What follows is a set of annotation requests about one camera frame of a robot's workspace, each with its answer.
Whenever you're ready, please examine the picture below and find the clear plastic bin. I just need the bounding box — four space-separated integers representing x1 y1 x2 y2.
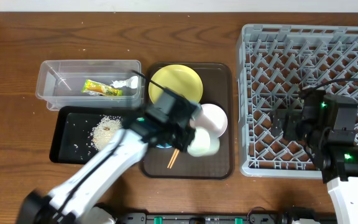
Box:
35 60 145 111

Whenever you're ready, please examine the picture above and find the white tissue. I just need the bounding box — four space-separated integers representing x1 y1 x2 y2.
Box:
111 76 139 89

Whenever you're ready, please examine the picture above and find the black waste tray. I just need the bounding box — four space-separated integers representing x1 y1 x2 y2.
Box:
49 106 133 164

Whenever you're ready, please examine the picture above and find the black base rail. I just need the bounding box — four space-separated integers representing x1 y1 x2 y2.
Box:
88 207 338 224

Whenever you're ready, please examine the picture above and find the small white green cup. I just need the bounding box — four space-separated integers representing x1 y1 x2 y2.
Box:
187 127 220 157

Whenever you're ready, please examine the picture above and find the brown serving tray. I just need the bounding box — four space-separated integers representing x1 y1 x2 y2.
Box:
139 62 234 180

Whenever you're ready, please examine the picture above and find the light blue bowl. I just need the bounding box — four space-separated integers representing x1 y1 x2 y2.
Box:
156 143 172 149

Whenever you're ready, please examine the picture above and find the rice food waste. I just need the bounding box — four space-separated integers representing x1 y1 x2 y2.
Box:
73 114 124 155

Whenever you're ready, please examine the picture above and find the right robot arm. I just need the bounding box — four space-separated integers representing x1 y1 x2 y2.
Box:
270 86 358 223

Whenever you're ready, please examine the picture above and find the grey dishwasher rack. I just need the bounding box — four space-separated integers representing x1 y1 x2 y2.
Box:
236 24 358 179

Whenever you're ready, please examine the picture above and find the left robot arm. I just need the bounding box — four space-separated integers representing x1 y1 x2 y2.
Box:
16 90 201 223

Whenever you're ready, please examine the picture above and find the yellow plate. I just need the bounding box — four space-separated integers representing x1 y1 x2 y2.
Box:
151 65 203 103

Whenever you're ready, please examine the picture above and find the green orange snack wrapper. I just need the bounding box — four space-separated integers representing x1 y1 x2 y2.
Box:
81 80 123 96

